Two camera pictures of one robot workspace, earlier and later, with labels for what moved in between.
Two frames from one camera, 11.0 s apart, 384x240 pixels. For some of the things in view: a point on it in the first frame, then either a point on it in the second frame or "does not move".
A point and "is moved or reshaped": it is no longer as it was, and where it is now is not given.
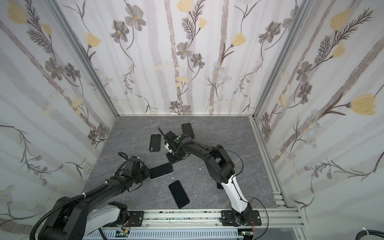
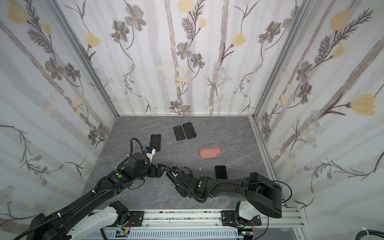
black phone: x=161 y=170 is moved or reshaped
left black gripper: x=147 y=174 to x=159 y=173
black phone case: x=155 y=142 does not move
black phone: x=187 y=130 does not move
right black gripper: x=173 y=139 to x=177 y=175
